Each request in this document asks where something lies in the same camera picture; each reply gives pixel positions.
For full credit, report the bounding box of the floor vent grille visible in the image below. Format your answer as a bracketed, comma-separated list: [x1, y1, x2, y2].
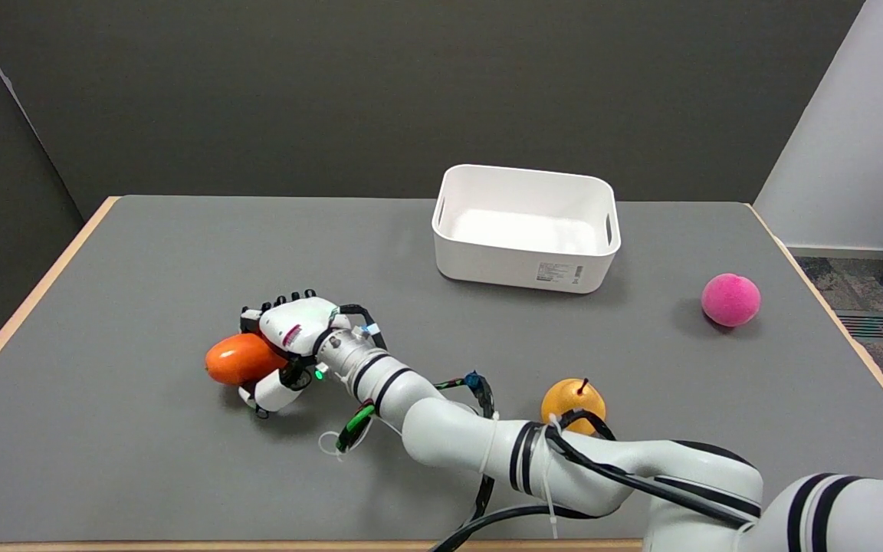
[837, 310, 883, 340]

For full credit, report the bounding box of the white plastic storage bin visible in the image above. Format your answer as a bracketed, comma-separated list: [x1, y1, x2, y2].
[432, 163, 622, 294]

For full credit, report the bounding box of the orange mango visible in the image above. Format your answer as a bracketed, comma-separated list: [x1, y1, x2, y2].
[205, 332, 289, 386]

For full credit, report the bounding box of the pink peach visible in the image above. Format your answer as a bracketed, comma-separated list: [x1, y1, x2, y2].
[701, 273, 762, 328]

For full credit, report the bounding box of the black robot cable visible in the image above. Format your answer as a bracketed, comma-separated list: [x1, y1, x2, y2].
[430, 408, 762, 552]

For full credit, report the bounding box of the yellow pear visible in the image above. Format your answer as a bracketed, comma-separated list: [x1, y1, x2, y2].
[540, 377, 608, 436]

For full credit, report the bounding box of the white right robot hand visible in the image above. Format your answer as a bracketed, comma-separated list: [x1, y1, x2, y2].
[238, 290, 344, 419]

